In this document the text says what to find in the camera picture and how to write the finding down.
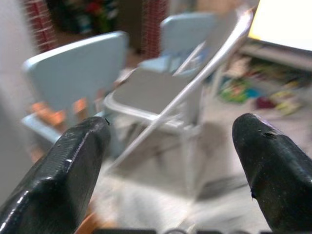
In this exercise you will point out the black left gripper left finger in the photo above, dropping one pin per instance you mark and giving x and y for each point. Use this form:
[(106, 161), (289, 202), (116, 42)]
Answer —
[(56, 175)]

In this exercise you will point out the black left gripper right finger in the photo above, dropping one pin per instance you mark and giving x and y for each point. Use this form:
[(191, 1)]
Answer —
[(275, 170)]

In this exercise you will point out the colourful toy pile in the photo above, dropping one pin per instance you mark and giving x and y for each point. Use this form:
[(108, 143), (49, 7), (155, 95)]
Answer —
[(243, 90)]

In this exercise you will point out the light blue wooden chair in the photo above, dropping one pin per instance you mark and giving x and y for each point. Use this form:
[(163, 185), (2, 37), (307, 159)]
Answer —
[(73, 70), (185, 31)]

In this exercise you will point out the grey metal folding chair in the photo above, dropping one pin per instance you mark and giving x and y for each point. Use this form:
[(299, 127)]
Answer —
[(148, 90)]

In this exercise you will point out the white table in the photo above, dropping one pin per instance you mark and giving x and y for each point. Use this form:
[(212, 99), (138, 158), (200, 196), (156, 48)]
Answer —
[(285, 22)]

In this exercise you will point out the dark recessed shelf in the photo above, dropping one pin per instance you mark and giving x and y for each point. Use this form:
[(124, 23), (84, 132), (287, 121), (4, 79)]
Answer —
[(80, 17)]

